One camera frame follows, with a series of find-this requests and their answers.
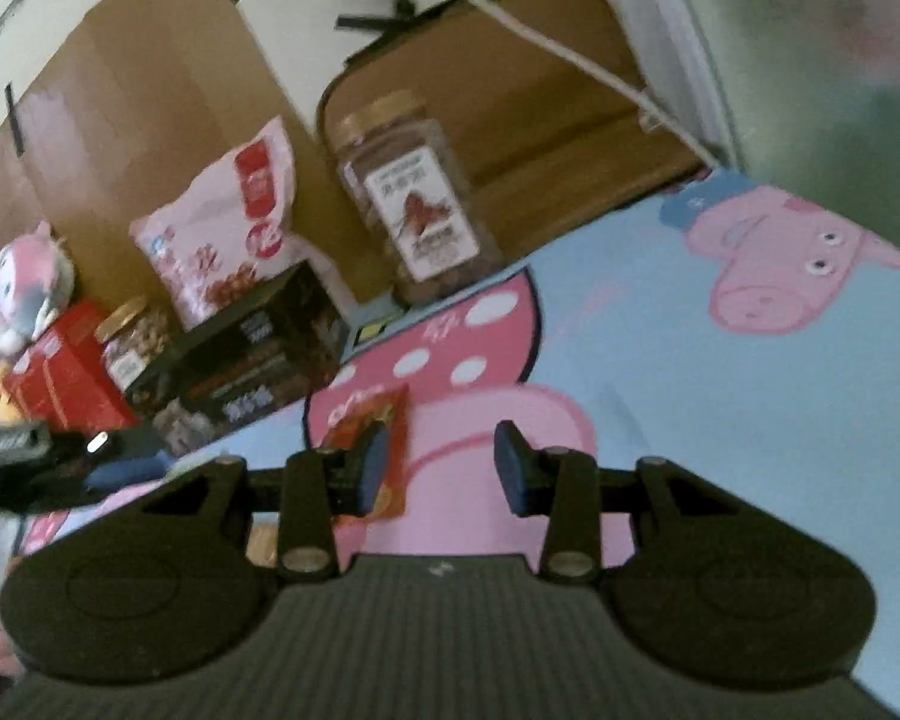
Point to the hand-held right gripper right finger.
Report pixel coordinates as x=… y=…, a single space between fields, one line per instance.
x=510 y=465

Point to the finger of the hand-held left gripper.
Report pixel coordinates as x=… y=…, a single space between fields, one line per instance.
x=124 y=471

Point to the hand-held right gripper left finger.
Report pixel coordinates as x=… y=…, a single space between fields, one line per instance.
x=375 y=465

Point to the red snack packet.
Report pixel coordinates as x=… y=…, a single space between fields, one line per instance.
x=360 y=409

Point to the clear packet of white squares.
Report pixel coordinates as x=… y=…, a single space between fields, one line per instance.
x=187 y=424

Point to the yellow plush toy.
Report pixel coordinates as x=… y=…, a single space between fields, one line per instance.
x=4 y=394

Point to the red gift box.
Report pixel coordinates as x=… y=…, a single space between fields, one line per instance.
x=67 y=382

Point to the small gold lid jar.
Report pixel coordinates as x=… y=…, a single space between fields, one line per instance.
x=135 y=345

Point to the small yellow black packet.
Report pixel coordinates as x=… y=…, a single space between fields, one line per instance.
x=371 y=330

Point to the black snack box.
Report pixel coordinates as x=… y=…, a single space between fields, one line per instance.
x=270 y=345

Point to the pink grey plush toy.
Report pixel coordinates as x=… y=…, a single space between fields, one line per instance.
x=26 y=285

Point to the pig printed blanket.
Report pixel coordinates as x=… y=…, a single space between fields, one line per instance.
x=682 y=427

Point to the large plastic nut jar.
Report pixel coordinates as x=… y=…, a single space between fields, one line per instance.
x=420 y=217

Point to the pink snack bag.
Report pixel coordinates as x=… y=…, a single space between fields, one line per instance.
x=225 y=225

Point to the brown folding table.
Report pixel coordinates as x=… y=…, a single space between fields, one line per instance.
x=540 y=112

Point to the brown cardboard sheet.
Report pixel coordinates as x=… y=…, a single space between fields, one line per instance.
x=157 y=90

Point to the frosted glass door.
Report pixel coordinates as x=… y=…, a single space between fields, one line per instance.
x=817 y=75

